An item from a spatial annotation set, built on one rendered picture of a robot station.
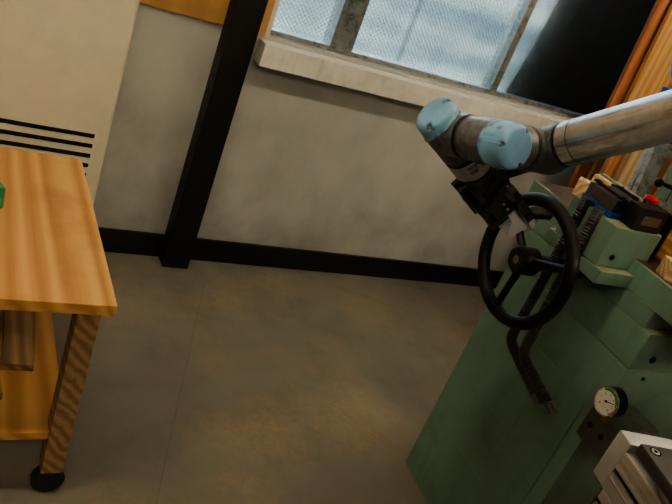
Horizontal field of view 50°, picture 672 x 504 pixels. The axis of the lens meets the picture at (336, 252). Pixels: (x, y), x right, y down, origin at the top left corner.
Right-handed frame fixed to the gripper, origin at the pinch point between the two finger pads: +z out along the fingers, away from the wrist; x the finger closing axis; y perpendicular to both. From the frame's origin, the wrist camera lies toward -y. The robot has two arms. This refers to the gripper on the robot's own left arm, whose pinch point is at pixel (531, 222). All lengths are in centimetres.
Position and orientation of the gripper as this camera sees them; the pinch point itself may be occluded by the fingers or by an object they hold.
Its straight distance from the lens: 146.9
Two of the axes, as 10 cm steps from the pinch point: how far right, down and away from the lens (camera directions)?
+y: -7.3, 6.8, 1.1
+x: 3.5, 5.0, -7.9
